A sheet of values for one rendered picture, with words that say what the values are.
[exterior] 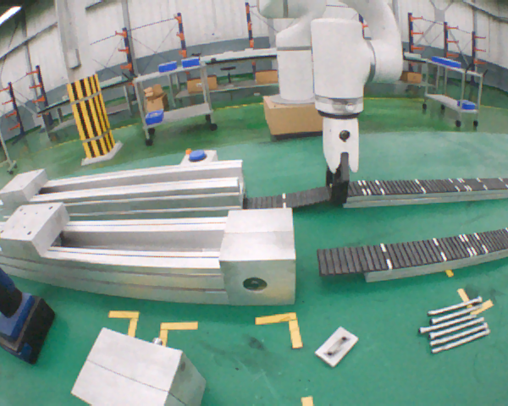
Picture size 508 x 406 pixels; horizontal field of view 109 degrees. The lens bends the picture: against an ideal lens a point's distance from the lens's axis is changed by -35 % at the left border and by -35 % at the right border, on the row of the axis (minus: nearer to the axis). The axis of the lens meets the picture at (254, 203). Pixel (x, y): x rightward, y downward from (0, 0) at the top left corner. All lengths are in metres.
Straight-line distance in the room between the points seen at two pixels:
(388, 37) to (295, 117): 0.54
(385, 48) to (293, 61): 0.51
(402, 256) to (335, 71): 0.29
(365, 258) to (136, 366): 0.33
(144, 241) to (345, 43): 0.43
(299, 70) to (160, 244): 0.70
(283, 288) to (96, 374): 0.25
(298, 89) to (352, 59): 0.53
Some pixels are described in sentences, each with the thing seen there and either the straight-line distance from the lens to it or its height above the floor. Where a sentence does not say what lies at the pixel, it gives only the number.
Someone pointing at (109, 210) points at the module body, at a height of 0.82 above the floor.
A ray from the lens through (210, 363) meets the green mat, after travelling 0.36.
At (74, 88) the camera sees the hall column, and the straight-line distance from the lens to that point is 3.64.
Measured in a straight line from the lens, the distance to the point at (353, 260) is 0.41.
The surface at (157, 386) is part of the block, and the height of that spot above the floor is 0.87.
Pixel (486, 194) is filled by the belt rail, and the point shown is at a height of 0.79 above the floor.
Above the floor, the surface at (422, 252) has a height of 0.81.
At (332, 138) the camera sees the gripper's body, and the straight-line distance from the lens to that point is 0.45.
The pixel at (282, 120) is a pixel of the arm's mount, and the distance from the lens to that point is 0.91.
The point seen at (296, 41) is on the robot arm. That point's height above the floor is 1.09.
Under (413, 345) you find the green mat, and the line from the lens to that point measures 0.39.
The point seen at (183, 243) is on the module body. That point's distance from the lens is 0.42.
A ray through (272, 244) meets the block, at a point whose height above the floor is 0.87.
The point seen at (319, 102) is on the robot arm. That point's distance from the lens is 0.46.
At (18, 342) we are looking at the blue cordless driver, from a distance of 0.48.
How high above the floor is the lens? 1.10
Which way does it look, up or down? 34 degrees down
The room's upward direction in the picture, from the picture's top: 7 degrees counter-clockwise
